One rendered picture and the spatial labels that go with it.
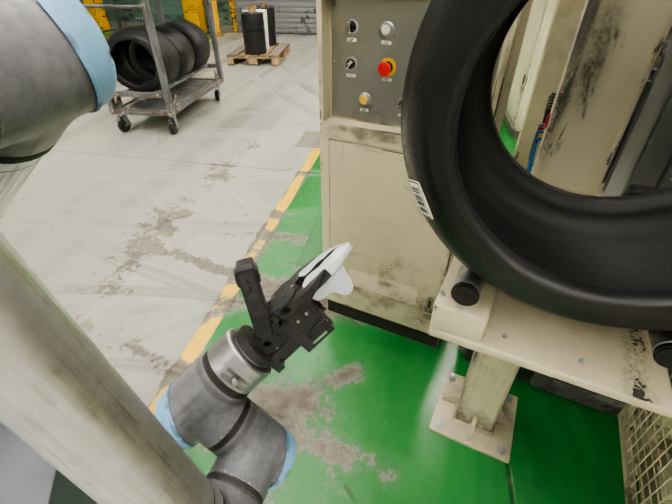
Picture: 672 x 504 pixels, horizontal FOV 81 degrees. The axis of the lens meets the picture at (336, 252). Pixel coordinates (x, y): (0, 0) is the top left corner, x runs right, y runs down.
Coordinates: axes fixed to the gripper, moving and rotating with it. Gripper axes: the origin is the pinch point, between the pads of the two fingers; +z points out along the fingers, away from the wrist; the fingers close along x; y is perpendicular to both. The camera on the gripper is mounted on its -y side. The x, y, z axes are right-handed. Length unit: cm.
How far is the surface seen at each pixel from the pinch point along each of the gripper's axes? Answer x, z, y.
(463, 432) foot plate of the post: -49, -16, 98
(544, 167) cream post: -20, 41, 25
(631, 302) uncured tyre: 16.0, 22.0, 26.3
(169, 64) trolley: -346, -10, -110
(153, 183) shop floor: -262, -77, -44
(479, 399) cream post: -45, -4, 88
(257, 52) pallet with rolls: -627, 93, -101
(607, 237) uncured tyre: -4, 36, 35
